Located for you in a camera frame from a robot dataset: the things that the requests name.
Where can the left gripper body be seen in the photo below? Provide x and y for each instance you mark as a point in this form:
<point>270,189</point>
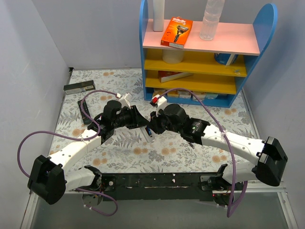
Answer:
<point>136,117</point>

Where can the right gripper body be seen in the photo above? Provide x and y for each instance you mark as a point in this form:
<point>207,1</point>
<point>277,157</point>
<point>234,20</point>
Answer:
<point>157,123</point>

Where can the blue battery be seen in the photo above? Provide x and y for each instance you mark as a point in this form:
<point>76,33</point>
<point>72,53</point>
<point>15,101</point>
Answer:
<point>149,131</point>

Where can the white remote control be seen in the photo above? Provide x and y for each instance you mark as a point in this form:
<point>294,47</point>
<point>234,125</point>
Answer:
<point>148,138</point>

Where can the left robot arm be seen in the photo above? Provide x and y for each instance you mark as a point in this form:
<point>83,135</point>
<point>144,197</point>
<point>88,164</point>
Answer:
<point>51,177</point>

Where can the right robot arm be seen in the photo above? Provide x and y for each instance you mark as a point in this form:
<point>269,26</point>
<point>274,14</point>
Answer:
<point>265,159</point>

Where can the black remote control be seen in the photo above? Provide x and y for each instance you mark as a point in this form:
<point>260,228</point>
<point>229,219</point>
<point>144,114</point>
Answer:
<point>85,114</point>

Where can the floral table cloth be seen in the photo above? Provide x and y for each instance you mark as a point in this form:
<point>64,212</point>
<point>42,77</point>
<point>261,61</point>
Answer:
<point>127,151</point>

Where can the red white book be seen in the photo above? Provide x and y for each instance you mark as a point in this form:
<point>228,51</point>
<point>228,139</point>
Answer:
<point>165,76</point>

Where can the green soap pack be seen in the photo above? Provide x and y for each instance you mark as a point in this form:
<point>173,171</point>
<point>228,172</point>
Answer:
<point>211,96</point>

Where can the black rectangular box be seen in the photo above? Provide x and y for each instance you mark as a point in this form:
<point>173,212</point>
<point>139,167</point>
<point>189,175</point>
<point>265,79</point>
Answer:
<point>79,87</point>

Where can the white cylinder roll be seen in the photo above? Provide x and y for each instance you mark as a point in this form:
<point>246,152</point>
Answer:
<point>172,56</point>

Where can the blue yellow pink shelf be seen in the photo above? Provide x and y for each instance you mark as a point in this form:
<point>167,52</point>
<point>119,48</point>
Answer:
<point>249,41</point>

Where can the orange razor box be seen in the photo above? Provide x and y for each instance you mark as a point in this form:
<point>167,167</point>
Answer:
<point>177,32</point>

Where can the blue white cup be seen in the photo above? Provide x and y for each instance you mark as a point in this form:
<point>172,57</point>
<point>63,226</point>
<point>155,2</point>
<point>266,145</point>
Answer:
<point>225,58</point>

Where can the white tall bottle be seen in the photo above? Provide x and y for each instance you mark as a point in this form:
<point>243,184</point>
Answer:
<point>158,15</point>

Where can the clear plastic water bottle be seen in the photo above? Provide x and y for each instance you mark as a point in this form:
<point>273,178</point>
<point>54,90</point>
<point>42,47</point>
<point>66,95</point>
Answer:
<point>212,14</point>

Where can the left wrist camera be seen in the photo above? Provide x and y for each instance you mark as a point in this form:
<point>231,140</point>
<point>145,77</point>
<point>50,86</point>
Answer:
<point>125,100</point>

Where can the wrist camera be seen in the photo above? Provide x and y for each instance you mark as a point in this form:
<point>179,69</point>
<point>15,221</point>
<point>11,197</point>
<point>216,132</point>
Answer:
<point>125,100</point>
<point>159,102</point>

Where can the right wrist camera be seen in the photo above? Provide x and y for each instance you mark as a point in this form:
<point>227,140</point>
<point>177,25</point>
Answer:
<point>159,102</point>

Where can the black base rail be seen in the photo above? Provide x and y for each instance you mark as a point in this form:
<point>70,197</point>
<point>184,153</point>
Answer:
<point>162,186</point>

